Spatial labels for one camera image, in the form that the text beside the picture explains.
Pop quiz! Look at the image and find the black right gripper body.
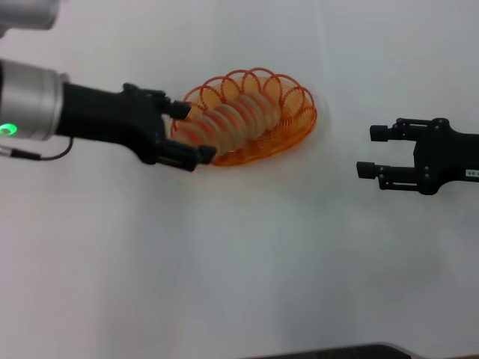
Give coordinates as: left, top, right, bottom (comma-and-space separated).
412, 117, 479, 197

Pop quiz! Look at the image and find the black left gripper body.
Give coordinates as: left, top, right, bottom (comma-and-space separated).
55, 82, 168, 166

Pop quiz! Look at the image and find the orange striped shrimp toy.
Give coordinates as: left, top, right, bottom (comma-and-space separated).
173, 93, 281, 156

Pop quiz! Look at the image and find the orange wire basket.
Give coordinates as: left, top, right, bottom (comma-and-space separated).
169, 67, 319, 169

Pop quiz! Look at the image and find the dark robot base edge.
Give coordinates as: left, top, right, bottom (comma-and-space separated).
245, 341, 424, 359

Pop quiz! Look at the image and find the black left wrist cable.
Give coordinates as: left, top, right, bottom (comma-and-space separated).
0, 135, 74, 162

